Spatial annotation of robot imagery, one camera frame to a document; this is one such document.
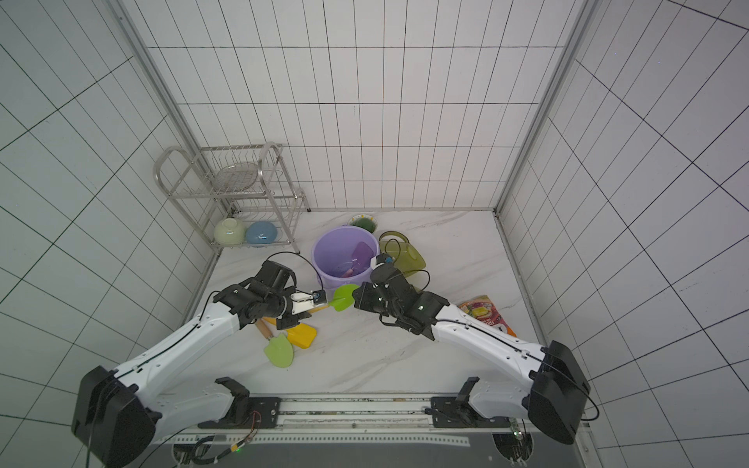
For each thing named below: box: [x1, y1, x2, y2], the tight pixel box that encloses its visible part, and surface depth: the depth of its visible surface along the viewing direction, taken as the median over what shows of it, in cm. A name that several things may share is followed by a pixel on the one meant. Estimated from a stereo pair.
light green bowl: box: [213, 217, 246, 246], surface depth 105 cm
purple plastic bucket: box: [312, 226, 381, 290], surface depth 92 cm
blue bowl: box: [245, 220, 278, 245], surface depth 106 cm
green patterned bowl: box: [347, 213, 378, 234], surface depth 113 cm
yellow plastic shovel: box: [286, 322, 317, 349], surface depth 87 cm
